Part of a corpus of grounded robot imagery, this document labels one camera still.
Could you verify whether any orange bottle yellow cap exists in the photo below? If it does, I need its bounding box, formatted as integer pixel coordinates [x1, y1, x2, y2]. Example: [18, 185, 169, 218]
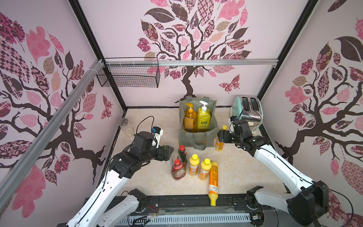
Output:
[189, 154, 200, 176]
[199, 159, 212, 181]
[215, 125, 228, 151]
[209, 161, 219, 207]

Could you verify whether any yellow pump soap bottle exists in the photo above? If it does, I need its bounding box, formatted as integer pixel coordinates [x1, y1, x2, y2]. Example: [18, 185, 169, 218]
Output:
[197, 101, 211, 132]

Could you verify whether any green fabric shopping bag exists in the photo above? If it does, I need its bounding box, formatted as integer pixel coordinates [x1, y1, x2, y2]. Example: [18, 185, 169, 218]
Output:
[178, 96, 220, 150]

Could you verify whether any large orange pump soap bottle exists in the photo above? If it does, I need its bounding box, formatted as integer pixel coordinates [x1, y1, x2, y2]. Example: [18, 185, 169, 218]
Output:
[183, 103, 197, 133]

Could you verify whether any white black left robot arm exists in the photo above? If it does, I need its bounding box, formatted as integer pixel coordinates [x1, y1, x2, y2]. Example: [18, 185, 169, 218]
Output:
[62, 126, 174, 227]

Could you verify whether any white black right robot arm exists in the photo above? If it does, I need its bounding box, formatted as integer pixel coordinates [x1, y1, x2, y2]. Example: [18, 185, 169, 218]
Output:
[217, 116, 332, 227]

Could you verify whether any red soap bottle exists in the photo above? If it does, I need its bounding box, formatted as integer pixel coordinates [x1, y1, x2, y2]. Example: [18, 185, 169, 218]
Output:
[171, 159, 186, 180]

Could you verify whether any dark green bottle red cap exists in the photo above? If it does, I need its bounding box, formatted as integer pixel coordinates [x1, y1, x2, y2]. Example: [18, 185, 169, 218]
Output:
[178, 145, 187, 164]

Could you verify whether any clear glass cup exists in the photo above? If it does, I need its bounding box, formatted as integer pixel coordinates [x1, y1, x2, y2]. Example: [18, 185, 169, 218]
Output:
[118, 118, 134, 138]

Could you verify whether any mint chrome toaster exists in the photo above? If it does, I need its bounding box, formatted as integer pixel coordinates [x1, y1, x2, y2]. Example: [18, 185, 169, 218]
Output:
[230, 95, 263, 132]

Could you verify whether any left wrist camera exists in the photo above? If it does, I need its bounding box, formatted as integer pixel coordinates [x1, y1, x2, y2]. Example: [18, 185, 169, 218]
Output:
[152, 126, 164, 148]

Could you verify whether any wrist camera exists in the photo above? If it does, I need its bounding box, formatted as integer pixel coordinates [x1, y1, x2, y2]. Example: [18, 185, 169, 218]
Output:
[229, 116, 238, 123]
[152, 126, 164, 148]

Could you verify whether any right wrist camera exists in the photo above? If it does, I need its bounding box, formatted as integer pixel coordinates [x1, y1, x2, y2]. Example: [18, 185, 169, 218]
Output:
[229, 116, 238, 123]

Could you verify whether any black wire basket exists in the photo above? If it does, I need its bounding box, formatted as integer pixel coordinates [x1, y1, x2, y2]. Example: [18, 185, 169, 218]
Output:
[97, 57, 161, 88]

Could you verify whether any white slotted cable duct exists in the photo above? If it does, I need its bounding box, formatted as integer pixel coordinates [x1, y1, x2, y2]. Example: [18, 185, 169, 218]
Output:
[116, 213, 251, 227]

